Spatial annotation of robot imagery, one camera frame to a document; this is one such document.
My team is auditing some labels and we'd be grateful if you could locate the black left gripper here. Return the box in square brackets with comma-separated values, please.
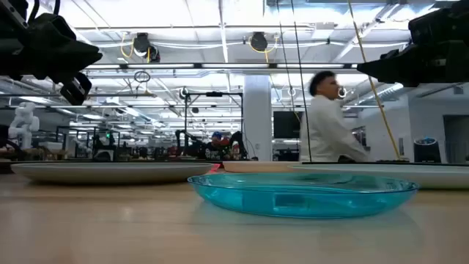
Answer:
[0, 13, 104, 85]

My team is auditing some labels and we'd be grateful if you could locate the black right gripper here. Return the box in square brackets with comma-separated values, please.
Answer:
[356, 0, 469, 89]

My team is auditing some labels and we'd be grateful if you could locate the large light blue plastic plate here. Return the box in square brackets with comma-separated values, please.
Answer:
[288, 163, 469, 191]

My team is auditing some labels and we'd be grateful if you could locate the white humanoid robot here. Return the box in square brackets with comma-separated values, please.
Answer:
[7, 101, 40, 150]

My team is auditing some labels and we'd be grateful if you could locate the black trash bin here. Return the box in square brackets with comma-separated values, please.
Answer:
[413, 136, 443, 164]

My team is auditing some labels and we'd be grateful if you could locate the person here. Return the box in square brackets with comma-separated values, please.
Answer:
[204, 131, 231, 161]
[298, 70, 373, 163]

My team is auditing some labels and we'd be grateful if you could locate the grey door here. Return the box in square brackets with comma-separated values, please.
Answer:
[443, 115, 469, 164]

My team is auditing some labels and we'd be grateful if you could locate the large grey-green plastic plate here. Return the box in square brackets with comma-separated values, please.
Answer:
[10, 161, 214, 185]

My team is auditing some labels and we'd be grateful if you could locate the black monitor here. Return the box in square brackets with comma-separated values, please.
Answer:
[273, 111, 304, 139]

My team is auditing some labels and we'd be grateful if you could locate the white building pillar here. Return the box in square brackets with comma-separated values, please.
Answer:
[243, 75, 273, 161]

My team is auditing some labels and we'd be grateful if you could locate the teal divided bowl bottom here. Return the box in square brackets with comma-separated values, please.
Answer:
[186, 172, 421, 220]

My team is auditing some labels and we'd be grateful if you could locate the small white plastic plate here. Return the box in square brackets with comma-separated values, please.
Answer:
[222, 161, 305, 174]

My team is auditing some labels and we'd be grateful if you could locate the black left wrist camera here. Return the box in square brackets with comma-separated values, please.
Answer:
[59, 72, 93, 106]

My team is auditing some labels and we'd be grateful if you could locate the black hanging cable loop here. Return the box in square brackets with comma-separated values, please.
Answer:
[133, 70, 152, 84]

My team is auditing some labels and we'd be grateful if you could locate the yellow hanging cable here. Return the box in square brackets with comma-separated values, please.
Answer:
[346, 0, 402, 161]

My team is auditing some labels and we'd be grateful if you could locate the black ceiling cable reel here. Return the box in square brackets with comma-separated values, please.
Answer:
[250, 32, 269, 52]
[133, 32, 161, 63]

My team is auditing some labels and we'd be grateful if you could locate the black table frame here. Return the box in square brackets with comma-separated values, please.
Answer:
[0, 158, 469, 174]

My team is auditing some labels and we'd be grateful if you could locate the black background rig frame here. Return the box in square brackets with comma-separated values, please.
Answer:
[184, 91, 245, 161]

